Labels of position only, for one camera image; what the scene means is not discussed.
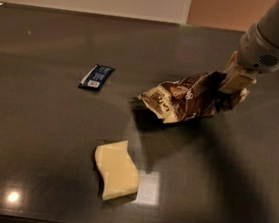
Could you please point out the yellow wavy sponge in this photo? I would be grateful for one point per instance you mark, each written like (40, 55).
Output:
(118, 171)

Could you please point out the brown chip bag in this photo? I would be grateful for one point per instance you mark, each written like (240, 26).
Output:
(197, 96)

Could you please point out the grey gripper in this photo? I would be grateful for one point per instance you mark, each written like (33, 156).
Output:
(258, 53)

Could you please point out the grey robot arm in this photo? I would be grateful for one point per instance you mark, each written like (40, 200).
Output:
(268, 26)

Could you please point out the blue rxbar blueberry bar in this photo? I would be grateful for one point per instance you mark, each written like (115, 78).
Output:
(95, 78)

